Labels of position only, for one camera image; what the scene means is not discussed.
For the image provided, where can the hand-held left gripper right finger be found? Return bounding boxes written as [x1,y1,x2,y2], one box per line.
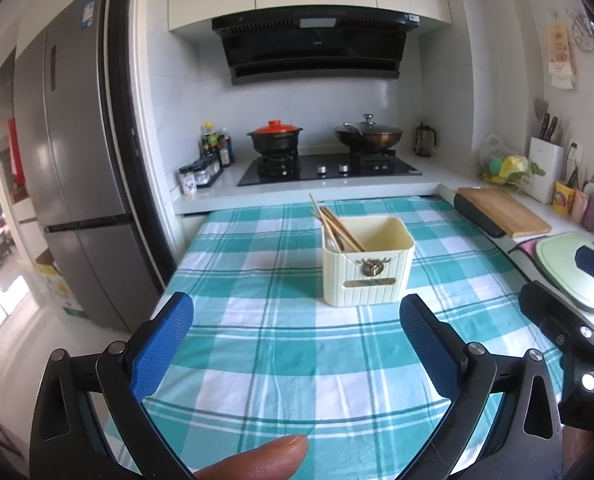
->
[391,293,564,480]

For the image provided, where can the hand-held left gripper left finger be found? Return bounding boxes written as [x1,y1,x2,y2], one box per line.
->
[30,290,198,480]

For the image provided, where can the cream ribbed utensil holder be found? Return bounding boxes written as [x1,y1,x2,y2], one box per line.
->
[322,216,416,307]

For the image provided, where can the person's right forearm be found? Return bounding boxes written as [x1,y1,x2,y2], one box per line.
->
[563,422,594,480]

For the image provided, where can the person's left hand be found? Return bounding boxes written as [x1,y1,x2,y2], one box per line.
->
[192,434,311,480]

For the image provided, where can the green plastic board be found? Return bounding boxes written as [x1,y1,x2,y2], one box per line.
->
[535,231,594,314]

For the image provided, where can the pink bottle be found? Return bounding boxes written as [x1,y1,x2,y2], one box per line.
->
[571,183,594,234]

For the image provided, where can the pink cloth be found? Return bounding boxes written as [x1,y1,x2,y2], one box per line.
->
[508,236,544,267]

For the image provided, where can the yellow seasoning packet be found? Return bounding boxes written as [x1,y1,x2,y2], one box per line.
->
[552,180,576,214]

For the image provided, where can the wooden cutting board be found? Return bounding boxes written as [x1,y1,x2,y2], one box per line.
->
[453,187,554,239]

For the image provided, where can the white knife block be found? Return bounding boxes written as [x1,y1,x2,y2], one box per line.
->
[527,111,564,205]

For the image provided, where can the cardboard box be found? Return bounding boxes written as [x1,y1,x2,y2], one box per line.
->
[34,251,91,319]

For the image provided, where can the teal checked tablecloth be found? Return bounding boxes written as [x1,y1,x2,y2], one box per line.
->
[102,195,568,480]

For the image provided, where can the yellow green bagged sponges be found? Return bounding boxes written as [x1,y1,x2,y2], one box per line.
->
[478,133,546,187]

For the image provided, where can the labelled spice jar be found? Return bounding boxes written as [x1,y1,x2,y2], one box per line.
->
[178,165,199,195]

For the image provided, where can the clear spice jar rack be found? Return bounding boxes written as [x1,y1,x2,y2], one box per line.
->
[192,154,224,187]

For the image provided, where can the grey refrigerator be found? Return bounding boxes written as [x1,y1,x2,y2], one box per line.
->
[11,0,164,333]

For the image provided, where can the black gas stove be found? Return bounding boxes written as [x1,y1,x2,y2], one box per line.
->
[236,152,423,189]

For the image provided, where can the group of sauce bottles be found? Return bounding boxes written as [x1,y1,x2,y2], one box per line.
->
[199,121,236,169]

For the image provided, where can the dark wok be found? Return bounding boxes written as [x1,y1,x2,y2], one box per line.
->
[333,113,405,154]

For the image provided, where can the black pot with orange lid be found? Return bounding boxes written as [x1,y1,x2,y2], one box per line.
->
[247,119,304,157]

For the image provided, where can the black range hood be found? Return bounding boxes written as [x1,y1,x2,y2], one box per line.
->
[211,7,423,87]

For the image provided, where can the hanging wall calendar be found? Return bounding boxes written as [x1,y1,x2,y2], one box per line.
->
[546,9,578,92]

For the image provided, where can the wire trivet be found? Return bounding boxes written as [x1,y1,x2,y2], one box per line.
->
[564,7,594,52]

